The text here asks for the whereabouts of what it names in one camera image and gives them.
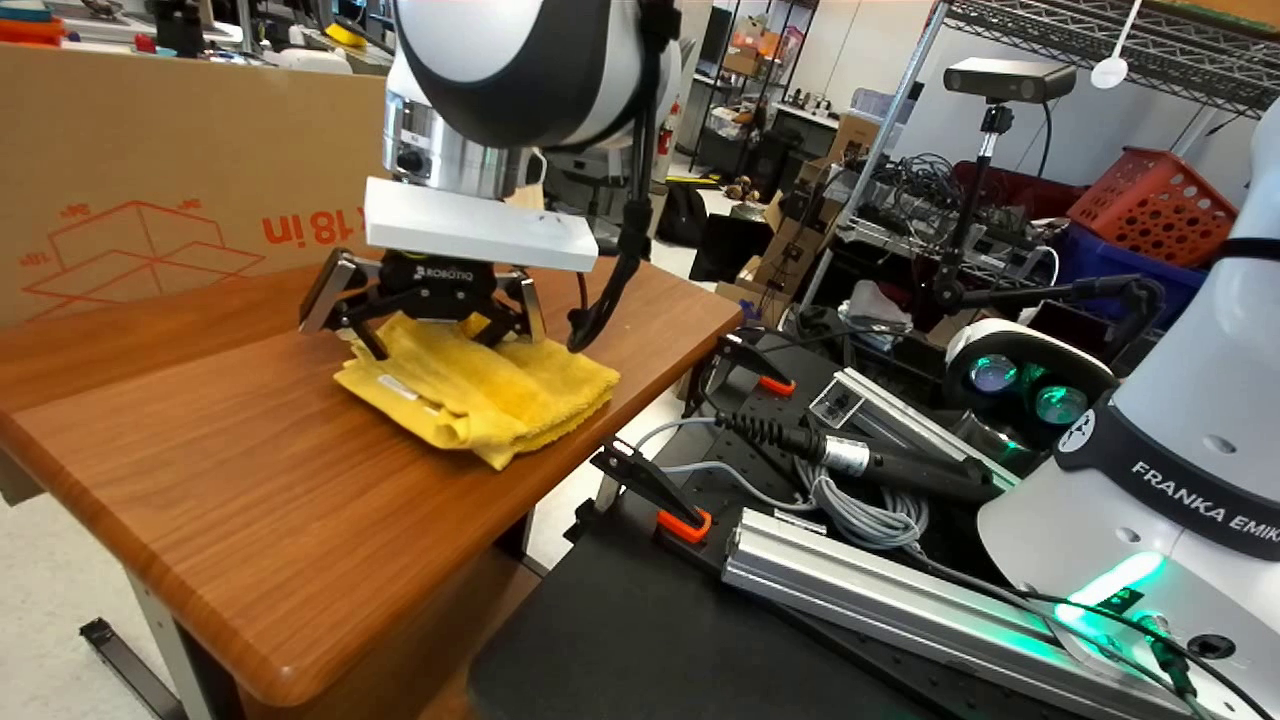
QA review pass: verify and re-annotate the black camera on stand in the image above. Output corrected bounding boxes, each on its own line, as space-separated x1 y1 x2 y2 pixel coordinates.
931 53 1080 316

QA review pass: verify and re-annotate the large cardboard box red print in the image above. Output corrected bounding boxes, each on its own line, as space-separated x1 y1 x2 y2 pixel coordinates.
0 45 404 330

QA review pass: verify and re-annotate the red plastic basket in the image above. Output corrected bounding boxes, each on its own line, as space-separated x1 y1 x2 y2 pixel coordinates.
1064 144 1250 272

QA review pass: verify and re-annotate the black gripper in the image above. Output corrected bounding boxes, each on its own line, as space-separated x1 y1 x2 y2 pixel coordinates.
297 248 551 363

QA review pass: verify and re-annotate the yellow towel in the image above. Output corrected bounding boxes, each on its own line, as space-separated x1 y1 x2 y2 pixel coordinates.
332 306 625 473

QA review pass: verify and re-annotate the black clamp orange grip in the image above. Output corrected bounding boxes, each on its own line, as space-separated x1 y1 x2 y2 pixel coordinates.
685 330 804 414
588 434 724 551

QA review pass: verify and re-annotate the aluminium profile with square end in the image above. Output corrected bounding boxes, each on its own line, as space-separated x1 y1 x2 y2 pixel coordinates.
804 363 1023 492

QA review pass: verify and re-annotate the blue plastic bin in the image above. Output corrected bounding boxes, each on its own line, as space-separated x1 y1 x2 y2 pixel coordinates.
1058 219 1218 330

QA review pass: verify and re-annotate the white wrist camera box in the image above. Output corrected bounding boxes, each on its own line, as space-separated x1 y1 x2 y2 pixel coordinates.
361 171 603 276

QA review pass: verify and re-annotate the grey cable bundle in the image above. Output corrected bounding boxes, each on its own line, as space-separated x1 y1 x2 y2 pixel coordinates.
783 456 935 557

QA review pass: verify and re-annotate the metal wire shelf rack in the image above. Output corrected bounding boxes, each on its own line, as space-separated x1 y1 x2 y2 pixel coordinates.
833 0 1280 236

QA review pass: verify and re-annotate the metal desk leg frame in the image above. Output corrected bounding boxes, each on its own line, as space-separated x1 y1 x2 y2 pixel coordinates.
78 562 224 720

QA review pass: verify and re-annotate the long aluminium rail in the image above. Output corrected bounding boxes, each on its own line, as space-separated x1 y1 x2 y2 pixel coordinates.
716 504 1206 720

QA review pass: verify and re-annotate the white VR headset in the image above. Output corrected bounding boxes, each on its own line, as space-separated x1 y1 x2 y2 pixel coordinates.
941 316 1119 473

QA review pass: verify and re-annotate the black robot cable connector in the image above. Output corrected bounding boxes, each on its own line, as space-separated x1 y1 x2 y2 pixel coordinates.
712 397 1005 509

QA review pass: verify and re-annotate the white round hanging object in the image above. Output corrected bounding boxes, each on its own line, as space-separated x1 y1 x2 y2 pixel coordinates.
1089 0 1149 91

